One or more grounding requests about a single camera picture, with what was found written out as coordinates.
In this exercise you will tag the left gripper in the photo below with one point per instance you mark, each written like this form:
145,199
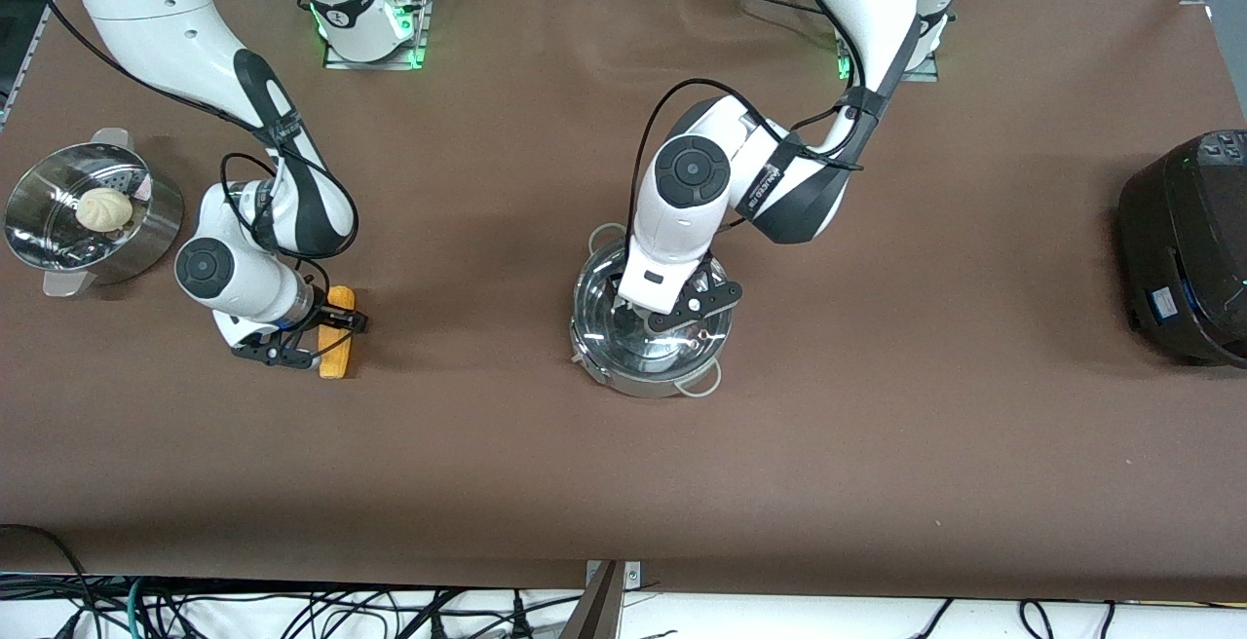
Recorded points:
612,288

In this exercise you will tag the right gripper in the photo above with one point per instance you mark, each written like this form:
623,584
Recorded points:
325,316

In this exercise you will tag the yellow corn cob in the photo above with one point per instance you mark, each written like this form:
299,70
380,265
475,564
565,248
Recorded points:
336,357

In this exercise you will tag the glass pot lid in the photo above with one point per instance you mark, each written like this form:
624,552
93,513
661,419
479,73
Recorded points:
594,318

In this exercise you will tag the stainless steel cooking pot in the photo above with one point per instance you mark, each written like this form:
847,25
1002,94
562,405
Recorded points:
643,389

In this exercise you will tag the stainless steel steamer pot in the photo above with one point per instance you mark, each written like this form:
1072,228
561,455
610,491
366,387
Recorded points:
146,230

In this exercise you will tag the brown table cover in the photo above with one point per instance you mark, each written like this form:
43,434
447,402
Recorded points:
487,473

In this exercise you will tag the white steamed bun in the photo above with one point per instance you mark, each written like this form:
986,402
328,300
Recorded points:
104,208

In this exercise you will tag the black rice cooker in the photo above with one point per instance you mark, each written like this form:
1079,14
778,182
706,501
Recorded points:
1198,279

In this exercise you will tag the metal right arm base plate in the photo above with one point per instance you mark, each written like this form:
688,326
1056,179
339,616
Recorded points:
341,62

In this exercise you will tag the silver metal clamp bracket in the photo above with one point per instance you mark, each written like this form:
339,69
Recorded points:
633,576

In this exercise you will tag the dark camera stand pole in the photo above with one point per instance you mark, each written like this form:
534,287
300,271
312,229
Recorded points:
594,620

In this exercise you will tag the aluminium table edge rail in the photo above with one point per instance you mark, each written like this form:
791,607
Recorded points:
34,35

